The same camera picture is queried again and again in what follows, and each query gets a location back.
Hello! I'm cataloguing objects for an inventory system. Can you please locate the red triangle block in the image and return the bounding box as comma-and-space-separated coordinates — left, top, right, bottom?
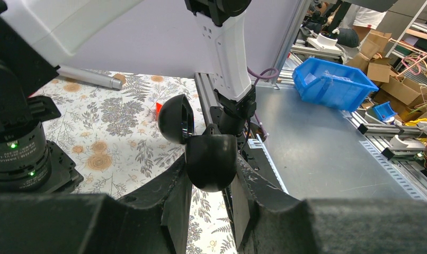
155, 102, 163, 116

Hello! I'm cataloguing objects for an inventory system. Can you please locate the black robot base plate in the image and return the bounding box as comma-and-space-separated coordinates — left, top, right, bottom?
210, 106, 288, 211

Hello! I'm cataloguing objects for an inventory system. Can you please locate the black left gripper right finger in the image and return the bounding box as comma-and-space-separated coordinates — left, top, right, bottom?
231, 157, 427, 253

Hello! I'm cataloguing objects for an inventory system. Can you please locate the black oval earbud case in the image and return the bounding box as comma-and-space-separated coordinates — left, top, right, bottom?
157, 94, 238, 193

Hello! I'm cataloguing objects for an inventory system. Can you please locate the floral table mat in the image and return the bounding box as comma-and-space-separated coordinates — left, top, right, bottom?
29, 70, 239, 254

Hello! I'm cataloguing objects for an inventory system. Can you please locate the silver grey microphone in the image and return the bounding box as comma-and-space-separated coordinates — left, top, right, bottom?
57, 65, 123, 90

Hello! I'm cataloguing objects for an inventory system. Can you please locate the cardboard boxes pile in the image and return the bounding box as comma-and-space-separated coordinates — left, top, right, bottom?
345, 31, 427, 122

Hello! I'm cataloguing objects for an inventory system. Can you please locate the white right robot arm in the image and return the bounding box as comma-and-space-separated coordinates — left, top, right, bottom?
0, 1, 256, 193

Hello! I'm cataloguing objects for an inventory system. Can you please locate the small blue plastic bin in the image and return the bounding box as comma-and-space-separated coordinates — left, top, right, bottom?
372, 102, 397, 121

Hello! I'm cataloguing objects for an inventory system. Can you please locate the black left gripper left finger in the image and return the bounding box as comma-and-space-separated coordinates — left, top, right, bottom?
0, 156, 192, 253

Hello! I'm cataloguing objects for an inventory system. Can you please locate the small tan wooden cube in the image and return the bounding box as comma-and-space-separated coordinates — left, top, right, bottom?
113, 73, 127, 85

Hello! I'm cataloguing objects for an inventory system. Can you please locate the large blue plastic bin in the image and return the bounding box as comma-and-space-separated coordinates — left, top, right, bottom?
292, 58, 379, 112

